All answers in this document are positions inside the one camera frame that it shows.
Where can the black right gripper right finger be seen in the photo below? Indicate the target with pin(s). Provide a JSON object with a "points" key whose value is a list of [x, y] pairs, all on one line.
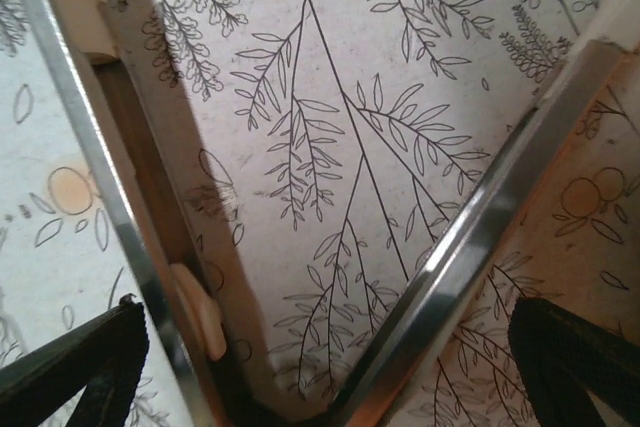
{"points": [[585, 372]]}

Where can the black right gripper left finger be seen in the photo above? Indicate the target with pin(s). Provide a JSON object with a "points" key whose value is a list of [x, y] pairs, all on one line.
{"points": [[60, 377]]}

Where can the metal tongs with cream tips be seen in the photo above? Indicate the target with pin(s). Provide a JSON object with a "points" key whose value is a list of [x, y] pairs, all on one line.
{"points": [[450, 257]]}

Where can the floral patterned tablecloth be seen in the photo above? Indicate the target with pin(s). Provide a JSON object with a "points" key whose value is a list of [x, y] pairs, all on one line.
{"points": [[350, 47]]}

